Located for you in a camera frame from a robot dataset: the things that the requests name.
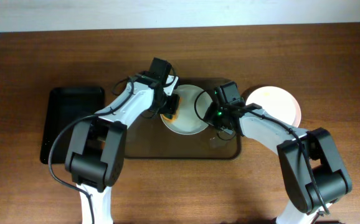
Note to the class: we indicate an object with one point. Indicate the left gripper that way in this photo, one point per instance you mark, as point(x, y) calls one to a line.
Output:
point(171, 106)

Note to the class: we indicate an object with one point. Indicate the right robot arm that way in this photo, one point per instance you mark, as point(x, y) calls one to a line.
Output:
point(313, 171)

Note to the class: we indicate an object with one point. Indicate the black small tray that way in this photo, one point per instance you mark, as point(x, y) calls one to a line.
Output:
point(66, 104)

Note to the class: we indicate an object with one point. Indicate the green orange sponge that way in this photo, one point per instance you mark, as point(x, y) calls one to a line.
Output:
point(170, 117)

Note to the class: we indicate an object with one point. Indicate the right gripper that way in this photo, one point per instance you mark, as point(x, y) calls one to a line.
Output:
point(213, 116)

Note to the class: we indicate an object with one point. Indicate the pale green plate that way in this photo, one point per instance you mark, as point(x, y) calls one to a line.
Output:
point(186, 121)

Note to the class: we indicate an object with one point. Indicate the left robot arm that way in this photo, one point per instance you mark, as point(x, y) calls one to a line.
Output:
point(97, 146)

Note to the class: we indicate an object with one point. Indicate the brown plastic tray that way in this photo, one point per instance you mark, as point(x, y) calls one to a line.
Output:
point(149, 138)

